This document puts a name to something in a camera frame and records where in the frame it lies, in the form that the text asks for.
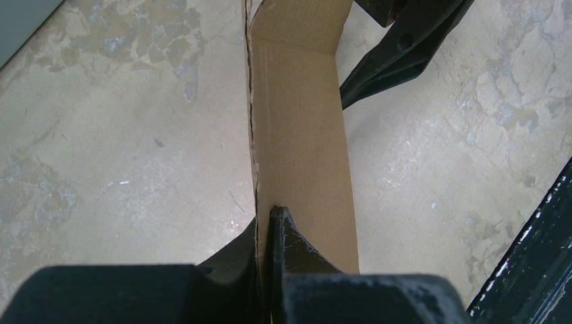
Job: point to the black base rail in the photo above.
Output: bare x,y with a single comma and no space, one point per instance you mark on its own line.
532,282

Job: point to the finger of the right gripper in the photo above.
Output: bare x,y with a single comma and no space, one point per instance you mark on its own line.
415,31

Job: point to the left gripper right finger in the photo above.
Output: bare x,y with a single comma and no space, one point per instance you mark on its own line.
307,288

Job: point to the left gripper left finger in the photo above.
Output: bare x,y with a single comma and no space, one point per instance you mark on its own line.
221,289

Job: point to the brown cardboard box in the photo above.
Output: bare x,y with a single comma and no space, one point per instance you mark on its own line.
298,144

